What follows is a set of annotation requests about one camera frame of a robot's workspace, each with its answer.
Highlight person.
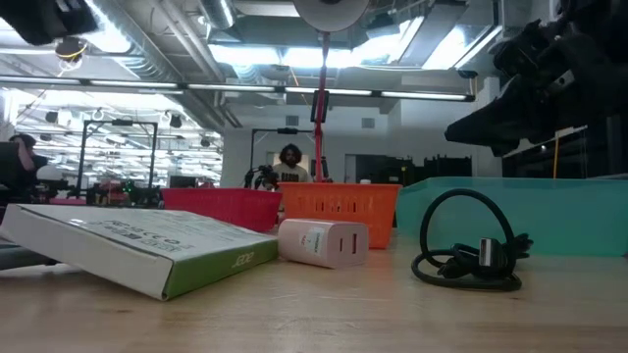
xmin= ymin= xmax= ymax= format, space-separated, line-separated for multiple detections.
xmin=271 ymin=143 xmax=311 ymax=184
xmin=0 ymin=132 xmax=50 ymax=202

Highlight orange plastic basket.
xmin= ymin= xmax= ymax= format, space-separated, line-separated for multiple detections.
xmin=278 ymin=181 xmax=402 ymax=250

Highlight white card reader box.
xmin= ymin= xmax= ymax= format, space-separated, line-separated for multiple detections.
xmin=0 ymin=203 xmax=280 ymax=302

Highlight black aluminium rig frame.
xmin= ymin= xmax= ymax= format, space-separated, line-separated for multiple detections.
xmin=0 ymin=73 xmax=478 ymax=104

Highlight red desk lamp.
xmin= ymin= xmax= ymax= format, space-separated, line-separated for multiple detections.
xmin=292 ymin=0 xmax=370 ymax=183

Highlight black background rig frame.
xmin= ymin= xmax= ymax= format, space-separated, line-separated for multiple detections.
xmin=76 ymin=119 xmax=159 ymax=197

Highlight pink wall charger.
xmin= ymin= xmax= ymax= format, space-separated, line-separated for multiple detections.
xmin=278 ymin=219 xmax=370 ymax=270

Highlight black USB cable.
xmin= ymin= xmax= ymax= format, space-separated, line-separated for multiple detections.
xmin=410 ymin=188 xmax=535 ymax=292

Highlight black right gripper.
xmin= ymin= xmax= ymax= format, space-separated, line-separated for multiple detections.
xmin=444 ymin=20 xmax=628 ymax=158

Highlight teal plastic bin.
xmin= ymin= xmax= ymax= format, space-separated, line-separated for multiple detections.
xmin=394 ymin=176 xmax=628 ymax=258

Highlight clear acrylic panel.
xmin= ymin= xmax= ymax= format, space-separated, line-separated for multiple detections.
xmin=502 ymin=125 xmax=590 ymax=178

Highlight red plastic basket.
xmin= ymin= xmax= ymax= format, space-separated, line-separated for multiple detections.
xmin=160 ymin=187 xmax=284 ymax=233

